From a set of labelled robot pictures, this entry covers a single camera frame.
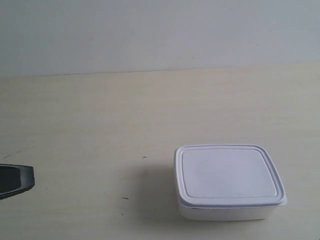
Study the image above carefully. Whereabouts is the white lidded plastic container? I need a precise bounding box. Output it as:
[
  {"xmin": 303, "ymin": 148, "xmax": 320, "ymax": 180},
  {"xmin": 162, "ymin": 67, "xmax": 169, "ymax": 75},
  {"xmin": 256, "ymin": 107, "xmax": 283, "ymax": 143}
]
[{"xmin": 174, "ymin": 144, "xmax": 288, "ymax": 221}]

